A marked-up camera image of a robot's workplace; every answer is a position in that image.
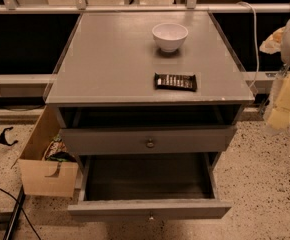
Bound grey top drawer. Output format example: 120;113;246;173
60;126;236;155

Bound metal rail frame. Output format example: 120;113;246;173
0;0;290;98

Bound black tool on floor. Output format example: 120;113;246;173
0;127;17;146

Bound cardboard box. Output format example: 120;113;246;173
17;107;78;197

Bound yellow foam padding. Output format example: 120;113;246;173
266;73;290;131

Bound black floor cable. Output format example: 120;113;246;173
0;176;43;240

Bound grey drawer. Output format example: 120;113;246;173
60;126;236;155
68;153;231;222

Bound dark wrapped candy bar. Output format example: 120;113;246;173
154;73;197;92

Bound white cable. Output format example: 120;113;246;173
236;1;261;89

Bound grey wooden drawer cabinet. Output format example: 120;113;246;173
45;10;256;172

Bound snack bags in box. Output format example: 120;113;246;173
43;135;76;162

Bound white ceramic bowl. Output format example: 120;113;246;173
152;23;188;52

